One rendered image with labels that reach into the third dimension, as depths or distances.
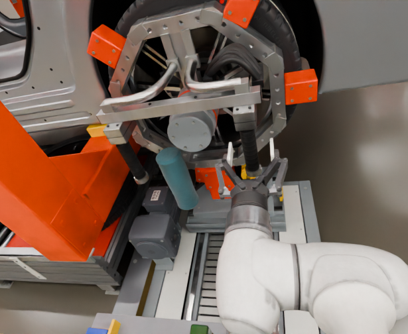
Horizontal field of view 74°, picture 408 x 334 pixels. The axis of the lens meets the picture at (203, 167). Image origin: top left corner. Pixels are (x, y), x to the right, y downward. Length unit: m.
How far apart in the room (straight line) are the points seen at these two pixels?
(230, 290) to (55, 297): 1.46
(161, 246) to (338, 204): 0.97
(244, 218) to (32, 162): 0.63
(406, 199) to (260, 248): 1.34
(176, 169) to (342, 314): 0.65
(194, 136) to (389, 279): 0.54
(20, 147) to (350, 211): 1.46
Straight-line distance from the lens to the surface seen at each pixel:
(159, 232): 1.15
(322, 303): 0.44
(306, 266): 0.45
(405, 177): 1.85
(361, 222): 1.59
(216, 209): 1.36
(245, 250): 0.46
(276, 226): 1.37
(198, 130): 0.75
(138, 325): 0.96
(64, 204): 0.97
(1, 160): 0.84
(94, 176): 1.10
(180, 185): 0.96
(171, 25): 0.79
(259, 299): 0.44
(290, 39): 0.88
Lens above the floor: 1.28
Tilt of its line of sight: 41 degrees down
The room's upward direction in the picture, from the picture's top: 18 degrees counter-clockwise
